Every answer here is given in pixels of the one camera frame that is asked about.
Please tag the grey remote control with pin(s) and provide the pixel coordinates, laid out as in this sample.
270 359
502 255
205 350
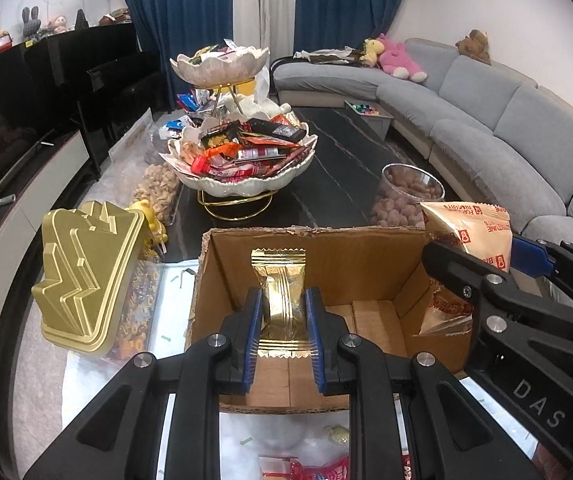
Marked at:
4 200

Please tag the grey black television cabinet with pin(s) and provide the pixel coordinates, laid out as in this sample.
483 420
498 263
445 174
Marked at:
26 220

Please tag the black metronome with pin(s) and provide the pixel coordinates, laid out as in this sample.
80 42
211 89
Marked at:
81 20

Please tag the blue curtain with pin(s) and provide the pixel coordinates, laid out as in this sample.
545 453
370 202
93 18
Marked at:
346 5
176 10

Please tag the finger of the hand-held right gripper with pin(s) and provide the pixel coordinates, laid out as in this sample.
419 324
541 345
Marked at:
528 256
466 272

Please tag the heap of colourful wrapped snacks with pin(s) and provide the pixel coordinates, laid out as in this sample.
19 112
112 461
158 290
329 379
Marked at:
216 51

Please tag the large white scalloped bowl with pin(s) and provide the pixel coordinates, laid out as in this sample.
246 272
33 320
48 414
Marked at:
236 185

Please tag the light blue patterned blanket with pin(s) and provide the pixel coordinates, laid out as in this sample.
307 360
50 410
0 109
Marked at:
174 310

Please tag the pile of red snack packets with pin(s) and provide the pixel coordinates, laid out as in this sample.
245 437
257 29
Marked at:
246 152

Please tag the brown cardboard box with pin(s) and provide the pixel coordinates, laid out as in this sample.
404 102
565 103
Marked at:
366 265

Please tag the yellow box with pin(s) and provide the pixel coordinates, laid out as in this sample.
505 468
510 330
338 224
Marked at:
244 87

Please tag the white plastic bag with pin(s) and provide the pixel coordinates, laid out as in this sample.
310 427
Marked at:
263 82

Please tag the small red box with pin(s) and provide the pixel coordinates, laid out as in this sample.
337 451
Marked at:
2 44

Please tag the pink doll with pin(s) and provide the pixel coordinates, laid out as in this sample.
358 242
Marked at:
59 24

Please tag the orange white snack bag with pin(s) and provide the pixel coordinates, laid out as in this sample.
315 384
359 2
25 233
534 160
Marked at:
476 230

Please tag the red snack packet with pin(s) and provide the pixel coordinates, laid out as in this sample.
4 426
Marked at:
321 472

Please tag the black flat television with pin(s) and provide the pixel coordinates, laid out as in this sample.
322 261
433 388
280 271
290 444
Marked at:
6 110

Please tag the yellow plush toy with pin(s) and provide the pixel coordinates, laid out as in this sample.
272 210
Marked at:
372 49

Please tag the gold lidded candy container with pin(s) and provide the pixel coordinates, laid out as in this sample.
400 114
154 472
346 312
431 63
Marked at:
91 270

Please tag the clear plastic bag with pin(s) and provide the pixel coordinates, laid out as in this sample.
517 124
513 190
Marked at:
136 140

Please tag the pink plush toy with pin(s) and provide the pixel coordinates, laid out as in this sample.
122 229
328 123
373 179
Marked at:
396 57

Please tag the black upright piano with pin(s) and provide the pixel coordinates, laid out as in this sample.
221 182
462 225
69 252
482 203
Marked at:
116 75

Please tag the clear round jar of nuts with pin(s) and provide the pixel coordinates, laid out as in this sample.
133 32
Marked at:
406 195

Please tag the small white scalloped bowl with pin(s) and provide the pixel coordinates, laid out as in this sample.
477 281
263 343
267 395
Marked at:
216 70

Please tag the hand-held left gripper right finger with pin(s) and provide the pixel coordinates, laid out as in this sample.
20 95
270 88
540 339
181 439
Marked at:
316 340

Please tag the yellow bear figurine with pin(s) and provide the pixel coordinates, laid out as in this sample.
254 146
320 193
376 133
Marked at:
154 232

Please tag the grey box of small candies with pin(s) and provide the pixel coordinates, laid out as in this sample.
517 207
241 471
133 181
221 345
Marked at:
374 122

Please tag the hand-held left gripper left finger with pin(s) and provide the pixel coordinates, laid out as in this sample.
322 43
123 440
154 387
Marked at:
251 340

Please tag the white sheer curtain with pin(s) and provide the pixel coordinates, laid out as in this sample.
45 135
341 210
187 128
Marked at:
264 5

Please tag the scattered loose wrapped candies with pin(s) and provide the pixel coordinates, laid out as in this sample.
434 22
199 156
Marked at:
186 102

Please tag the brown knick-knacks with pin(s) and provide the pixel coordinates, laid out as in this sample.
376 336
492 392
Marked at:
115 17

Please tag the crumpled clothes pile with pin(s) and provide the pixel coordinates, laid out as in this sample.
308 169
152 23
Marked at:
326 55

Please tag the beige snack packet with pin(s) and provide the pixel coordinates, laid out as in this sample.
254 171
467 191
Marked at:
276 470

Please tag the small pale round candy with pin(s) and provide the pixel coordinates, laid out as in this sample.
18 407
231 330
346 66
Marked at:
339 435

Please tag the brown plush toy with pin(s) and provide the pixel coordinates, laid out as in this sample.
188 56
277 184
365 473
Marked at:
473 45

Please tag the gold foil snack packet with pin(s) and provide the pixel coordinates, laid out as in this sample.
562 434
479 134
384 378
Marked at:
286 300

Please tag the grey bunny plush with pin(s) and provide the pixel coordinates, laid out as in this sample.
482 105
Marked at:
30 25

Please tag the grey sectional sofa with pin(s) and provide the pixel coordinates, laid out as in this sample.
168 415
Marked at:
491 110

